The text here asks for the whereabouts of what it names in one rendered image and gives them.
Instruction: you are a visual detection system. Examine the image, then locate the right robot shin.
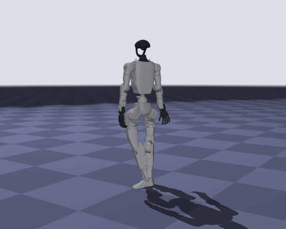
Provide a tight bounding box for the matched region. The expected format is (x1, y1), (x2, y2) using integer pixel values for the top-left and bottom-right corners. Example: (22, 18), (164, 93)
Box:
(146, 143), (154, 179)

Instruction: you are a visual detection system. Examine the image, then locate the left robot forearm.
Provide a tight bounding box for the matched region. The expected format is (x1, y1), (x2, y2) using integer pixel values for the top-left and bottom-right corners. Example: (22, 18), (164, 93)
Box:
(118, 84), (127, 112)

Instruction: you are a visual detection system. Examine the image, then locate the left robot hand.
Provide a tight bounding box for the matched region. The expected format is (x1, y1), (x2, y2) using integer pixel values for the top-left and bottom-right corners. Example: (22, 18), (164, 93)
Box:
(118, 106), (128, 128)

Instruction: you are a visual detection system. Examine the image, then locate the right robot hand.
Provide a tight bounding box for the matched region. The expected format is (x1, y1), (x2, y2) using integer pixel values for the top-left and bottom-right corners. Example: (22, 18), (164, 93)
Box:
(159, 104), (170, 125)

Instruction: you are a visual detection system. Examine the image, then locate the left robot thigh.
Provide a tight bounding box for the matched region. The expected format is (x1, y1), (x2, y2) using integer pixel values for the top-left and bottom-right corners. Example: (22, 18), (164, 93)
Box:
(125, 107), (144, 153)

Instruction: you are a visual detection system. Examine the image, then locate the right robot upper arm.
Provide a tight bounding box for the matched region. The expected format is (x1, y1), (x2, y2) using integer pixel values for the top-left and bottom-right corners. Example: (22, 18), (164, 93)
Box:
(153, 63), (162, 91)

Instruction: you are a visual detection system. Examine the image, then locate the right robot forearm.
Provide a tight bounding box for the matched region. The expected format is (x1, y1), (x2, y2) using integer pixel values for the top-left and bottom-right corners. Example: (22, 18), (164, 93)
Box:
(156, 89), (164, 109)

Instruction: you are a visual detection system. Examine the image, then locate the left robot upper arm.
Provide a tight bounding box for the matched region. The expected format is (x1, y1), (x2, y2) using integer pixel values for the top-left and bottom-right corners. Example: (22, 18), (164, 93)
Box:
(123, 62), (135, 92)

